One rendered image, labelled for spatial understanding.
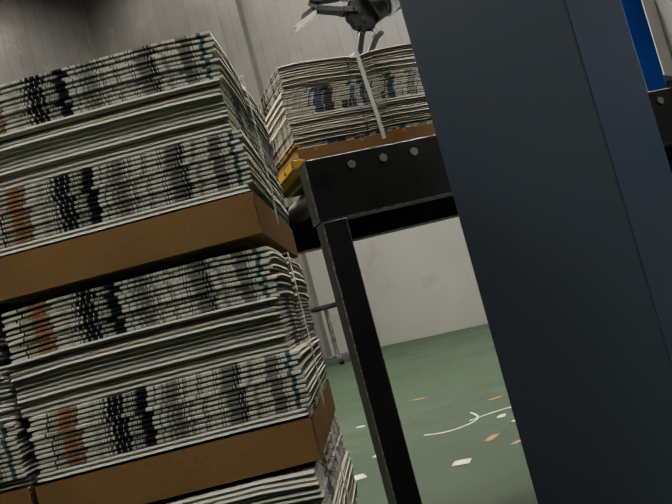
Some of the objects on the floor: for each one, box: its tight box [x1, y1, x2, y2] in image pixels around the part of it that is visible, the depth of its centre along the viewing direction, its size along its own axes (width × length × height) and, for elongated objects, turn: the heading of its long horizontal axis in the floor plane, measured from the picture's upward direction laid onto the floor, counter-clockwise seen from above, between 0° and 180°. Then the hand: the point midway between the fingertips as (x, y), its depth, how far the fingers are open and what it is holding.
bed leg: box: [316, 217, 422, 504], centre depth 145 cm, size 6×6×68 cm
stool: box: [310, 302, 349, 364], centre depth 827 cm, size 57×60×63 cm
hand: (316, 50), depth 178 cm, fingers open, 13 cm apart
